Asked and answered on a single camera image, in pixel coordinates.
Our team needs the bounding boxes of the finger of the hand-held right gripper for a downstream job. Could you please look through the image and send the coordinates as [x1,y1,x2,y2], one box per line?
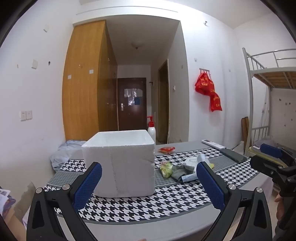
[250,155,291,183]
[259,143,296,166]

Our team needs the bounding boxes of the red snack packet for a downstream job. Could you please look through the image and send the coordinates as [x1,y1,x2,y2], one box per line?
[158,146,176,154]

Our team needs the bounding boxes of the grey cloth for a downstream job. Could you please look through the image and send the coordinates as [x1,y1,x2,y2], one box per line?
[171,163,197,181]

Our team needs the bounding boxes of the white plastic bag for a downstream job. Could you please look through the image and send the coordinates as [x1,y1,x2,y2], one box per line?
[235,140,245,156]

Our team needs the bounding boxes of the green yellow plastic packet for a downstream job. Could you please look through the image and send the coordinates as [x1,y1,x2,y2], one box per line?
[160,161,174,178]

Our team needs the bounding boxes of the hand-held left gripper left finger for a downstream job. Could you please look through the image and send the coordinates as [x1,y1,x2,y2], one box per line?
[26,161,102,241]

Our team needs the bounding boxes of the white remote control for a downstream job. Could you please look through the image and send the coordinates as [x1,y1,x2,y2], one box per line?
[202,139,226,150]

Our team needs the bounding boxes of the person's right forearm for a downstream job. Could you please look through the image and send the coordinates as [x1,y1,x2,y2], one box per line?
[274,215,296,241]

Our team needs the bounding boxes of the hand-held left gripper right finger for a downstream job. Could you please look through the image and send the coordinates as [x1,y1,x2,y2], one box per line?
[195,161,274,241]

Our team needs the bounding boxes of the light blue crumpled cloth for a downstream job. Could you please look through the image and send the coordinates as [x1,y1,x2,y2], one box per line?
[50,140,87,171]

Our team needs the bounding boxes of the blue face mask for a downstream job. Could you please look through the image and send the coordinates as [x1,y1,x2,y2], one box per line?
[181,153,207,183]

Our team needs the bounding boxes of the person's right hand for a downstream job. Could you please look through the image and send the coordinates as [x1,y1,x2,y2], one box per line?
[275,195,286,220]

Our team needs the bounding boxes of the leaning wooden planks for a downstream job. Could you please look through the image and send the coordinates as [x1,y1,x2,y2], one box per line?
[241,117,250,149]

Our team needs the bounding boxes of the wooden wardrobe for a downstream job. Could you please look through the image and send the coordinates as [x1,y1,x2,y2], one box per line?
[62,20,119,142]

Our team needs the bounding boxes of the white hanging cloth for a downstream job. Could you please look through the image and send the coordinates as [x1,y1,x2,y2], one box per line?
[261,88,271,130]

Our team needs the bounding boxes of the white metal bunk bed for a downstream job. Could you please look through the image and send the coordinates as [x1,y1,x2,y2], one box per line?
[242,47,296,161]

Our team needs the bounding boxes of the dark brown door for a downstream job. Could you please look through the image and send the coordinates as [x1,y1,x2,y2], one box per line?
[117,77,147,131]

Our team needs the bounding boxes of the white foam box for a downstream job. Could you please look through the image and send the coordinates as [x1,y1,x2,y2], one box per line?
[82,130,155,198]

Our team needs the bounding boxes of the white tissue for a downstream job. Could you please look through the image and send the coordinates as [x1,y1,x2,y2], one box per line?
[184,156,200,170]

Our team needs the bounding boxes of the wooden side door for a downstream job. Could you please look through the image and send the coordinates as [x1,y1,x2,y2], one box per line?
[158,59,169,144]

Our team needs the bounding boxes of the black smartphone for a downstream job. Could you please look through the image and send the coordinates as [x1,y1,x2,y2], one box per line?
[220,148,249,163]

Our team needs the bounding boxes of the houndstooth tablecloth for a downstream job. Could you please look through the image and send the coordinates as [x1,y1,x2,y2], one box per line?
[43,140,277,241]

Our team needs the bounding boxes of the red plastic bag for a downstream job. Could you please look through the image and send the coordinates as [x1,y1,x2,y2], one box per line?
[209,91,223,112]
[194,71,214,95]

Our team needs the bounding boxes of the printed paper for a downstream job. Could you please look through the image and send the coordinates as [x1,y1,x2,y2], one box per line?
[0,188,11,210]

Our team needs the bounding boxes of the white pump bottle red cap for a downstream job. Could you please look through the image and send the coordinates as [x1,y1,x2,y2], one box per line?
[147,116,156,144]

